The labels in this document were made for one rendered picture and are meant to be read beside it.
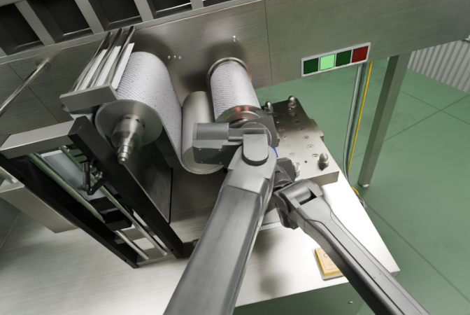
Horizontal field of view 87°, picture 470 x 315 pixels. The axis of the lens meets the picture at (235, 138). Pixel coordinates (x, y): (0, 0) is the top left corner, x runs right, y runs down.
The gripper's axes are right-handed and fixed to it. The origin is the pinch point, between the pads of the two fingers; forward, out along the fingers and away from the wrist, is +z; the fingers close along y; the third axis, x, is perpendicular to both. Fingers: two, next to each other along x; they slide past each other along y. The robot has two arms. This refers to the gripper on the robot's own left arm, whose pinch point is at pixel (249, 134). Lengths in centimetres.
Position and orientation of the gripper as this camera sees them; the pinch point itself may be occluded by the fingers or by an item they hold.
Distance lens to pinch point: 59.4
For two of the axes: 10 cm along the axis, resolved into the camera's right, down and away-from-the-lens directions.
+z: 0.2, -0.6, 10.0
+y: 9.7, -2.3, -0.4
